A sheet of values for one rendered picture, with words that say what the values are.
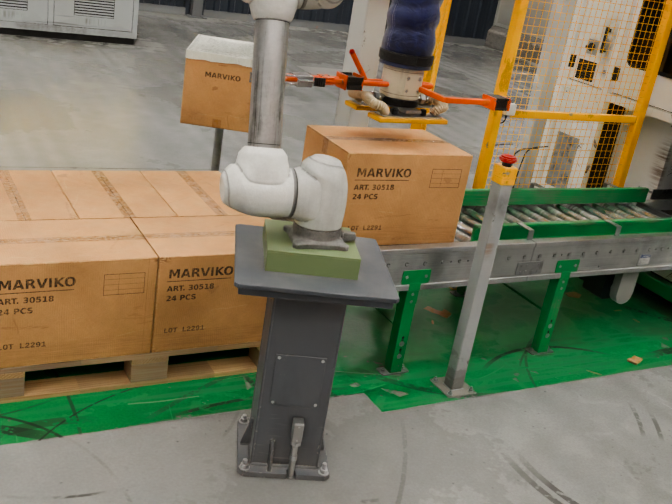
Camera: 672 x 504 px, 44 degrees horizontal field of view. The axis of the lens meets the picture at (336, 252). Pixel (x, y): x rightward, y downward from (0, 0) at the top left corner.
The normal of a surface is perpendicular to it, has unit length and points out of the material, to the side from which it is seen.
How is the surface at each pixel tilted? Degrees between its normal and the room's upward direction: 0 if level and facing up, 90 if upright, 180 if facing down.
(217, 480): 0
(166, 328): 90
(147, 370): 90
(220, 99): 90
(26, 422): 0
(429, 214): 90
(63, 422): 0
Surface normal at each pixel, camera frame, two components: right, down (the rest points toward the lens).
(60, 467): 0.16, -0.92
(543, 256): 0.46, 0.40
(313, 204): 0.22, 0.37
